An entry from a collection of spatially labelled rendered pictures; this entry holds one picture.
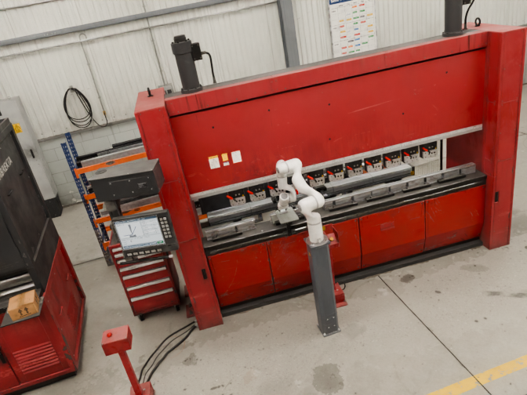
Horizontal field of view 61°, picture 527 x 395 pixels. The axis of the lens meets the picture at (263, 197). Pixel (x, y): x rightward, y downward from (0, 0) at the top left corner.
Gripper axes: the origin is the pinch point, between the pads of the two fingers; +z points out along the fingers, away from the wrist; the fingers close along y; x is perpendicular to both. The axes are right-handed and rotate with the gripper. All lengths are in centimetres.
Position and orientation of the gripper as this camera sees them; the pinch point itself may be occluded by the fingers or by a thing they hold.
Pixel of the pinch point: (282, 209)
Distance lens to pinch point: 444.8
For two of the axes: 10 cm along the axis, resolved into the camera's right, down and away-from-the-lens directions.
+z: -0.1, 4.2, 9.1
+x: 2.6, 8.8, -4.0
